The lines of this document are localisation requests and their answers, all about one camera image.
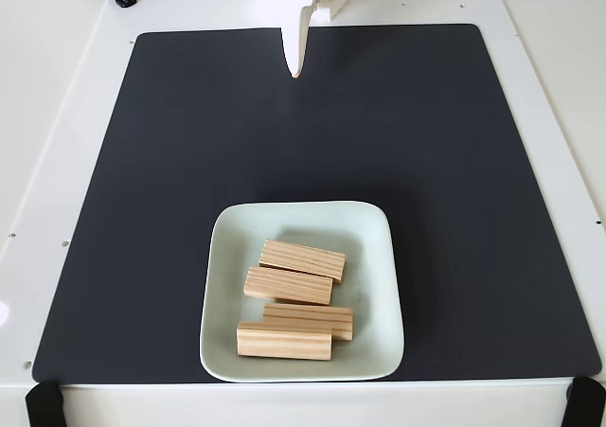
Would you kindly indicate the black table mat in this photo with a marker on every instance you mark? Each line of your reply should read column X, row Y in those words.
column 142, row 233

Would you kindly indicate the grooved wooden block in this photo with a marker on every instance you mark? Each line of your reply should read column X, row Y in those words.
column 289, row 285
column 284, row 344
column 331, row 320
column 308, row 259

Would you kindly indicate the pale green square plate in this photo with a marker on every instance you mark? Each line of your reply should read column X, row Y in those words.
column 227, row 256

